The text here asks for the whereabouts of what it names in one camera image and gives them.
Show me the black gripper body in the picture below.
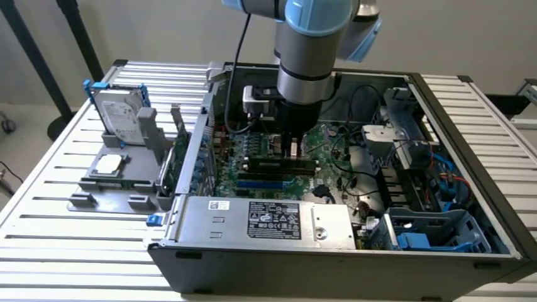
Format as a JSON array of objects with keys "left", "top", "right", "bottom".
[{"left": 276, "top": 99, "right": 322, "bottom": 137}]

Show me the black RAM slot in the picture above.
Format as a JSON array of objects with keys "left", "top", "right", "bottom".
[
  {"left": 237, "top": 169, "right": 316, "bottom": 177},
  {"left": 234, "top": 188, "right": 290, "bottom": 196}
]

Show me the blue RAM slot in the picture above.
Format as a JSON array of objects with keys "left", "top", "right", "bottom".
[{"left": 237, "top": 179, "right": 294, "bottom": 190}]

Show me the green motherboard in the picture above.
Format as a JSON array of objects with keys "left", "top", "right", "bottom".
[{"left": 212, "top": 122, "right": 370, "bottom": 215}]

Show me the black open PC case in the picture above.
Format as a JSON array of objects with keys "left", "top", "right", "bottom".
[{"left": 146, "top": 61, "right": 537, "bottom": 295}]

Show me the silver metal disk bay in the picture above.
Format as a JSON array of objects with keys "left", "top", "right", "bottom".
[{"left": 360, "top": 87, "right": 441, "bottom": 171}]

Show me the silver power supply unit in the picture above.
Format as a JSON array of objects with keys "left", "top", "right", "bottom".
[{"left": 174, "top": 196, "right": 357, "bottom": 250}]

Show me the green graphics card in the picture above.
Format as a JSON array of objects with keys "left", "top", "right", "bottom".
[{"left": 154, "top": 105, "right": 190, "bottom": 196}]

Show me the grey plastic parts rack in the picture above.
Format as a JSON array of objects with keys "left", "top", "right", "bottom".
[{"left": 66, "top": 106, "right": 192, "bottom": 215}]

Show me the silver hard disk drive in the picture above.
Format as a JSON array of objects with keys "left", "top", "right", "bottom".
[{"left": 92, "top": 87, "right": 146, "bottom": 145}]

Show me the blue plastic drive cage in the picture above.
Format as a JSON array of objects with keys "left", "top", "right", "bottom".
[{"left": 382, "top": 206, "right": 493, "bottom": 252}]

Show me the silver CPU chip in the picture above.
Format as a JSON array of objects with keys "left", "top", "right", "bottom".
[{"left": 94, "top": 154, "right": 126, "bottom": 174}]

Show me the black round stand base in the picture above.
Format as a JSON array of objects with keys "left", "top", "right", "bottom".
[{"left": 46, "top": 111, "right": 76, "bottom": 141}]

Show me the black stand pole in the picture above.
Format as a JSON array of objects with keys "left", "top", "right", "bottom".
[{"left": 0, "top": 0, "right": 73, "bottom": 117}]

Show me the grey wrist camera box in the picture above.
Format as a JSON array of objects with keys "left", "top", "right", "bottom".
[{"left": 241, "top": 85, "right": 281, "bottom": 115}]

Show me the black camera cable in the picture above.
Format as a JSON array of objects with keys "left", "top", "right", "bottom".
[{"left": 224, "top": 12, "right": 257, "bottom": 134}]

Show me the blue SATA wire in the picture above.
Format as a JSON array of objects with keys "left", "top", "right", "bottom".
[{"left": 431, "top": 150, "right": 462, "bottom": 211}]

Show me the red SATA wire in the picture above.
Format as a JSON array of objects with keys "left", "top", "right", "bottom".
[{"left": 445, "top": 171, "right": 471, "bottom": 202}]

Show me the silver aluminium profile frame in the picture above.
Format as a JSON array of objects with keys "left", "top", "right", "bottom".
[{"left": 509, "top": 78, "right": 537, "bottom": 130}]

